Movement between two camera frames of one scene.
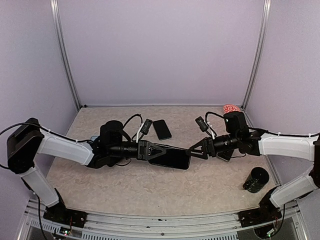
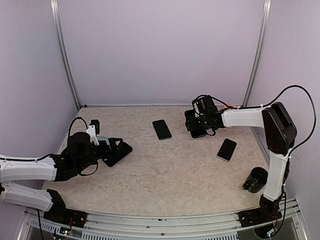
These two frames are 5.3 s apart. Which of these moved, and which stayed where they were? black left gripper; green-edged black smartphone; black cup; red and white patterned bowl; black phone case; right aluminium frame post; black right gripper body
Moved: black phone case; black left gripper; black right gripper body
Stayed: right aluminium frame post; red and white patterned bowl; black cup; green-edged black smartphone
